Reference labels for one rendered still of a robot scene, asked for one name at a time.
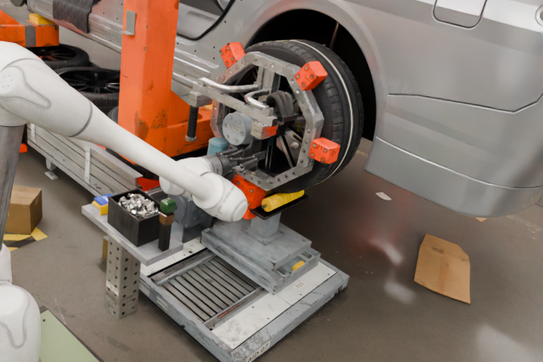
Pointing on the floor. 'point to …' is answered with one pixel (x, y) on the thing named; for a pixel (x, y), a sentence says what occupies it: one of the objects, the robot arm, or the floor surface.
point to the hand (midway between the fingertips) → (254, 153)
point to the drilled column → (121, 280)
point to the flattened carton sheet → (444, 268)
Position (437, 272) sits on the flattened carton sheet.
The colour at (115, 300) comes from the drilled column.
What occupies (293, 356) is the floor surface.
